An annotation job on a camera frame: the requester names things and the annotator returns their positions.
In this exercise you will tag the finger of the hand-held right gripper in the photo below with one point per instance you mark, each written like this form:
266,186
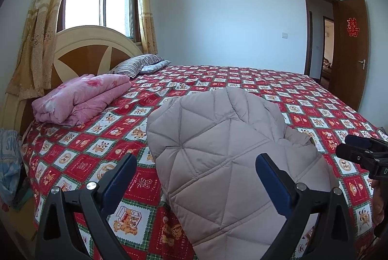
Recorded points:
360,140
348,153

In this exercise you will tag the light blue printed cloth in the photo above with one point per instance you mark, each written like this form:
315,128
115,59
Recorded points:
9,163

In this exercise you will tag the brown door frame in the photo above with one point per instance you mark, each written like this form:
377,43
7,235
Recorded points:
306,35

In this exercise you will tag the striped pillow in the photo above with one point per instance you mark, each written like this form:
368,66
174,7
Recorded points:
136,64

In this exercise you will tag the pink folded quilt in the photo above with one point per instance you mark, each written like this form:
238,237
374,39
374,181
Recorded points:
78,96

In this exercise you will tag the red checkered printed bedspread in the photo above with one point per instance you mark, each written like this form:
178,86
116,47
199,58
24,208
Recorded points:
91,144

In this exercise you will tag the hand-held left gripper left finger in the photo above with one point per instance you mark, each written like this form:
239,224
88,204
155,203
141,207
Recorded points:
118,187

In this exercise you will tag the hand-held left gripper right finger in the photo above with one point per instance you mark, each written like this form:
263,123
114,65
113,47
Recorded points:
274,187

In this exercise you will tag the beige quilted puffer jacket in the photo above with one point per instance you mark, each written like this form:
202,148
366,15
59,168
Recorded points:
218,163

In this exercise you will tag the grey patterned pillow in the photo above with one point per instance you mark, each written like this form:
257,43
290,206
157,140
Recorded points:
156,67

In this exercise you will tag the wide yellow floral curtain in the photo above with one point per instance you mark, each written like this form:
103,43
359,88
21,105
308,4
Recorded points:
42,35

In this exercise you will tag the red paper door decoration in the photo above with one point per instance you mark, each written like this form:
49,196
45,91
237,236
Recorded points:
352,27

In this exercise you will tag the person's right hand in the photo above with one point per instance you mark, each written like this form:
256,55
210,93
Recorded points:
381,205

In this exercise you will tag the brown wooden door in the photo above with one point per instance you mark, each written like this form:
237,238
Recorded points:
348,81

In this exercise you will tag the cream and wooden headboard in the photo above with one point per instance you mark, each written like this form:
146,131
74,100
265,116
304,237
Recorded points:
81,56

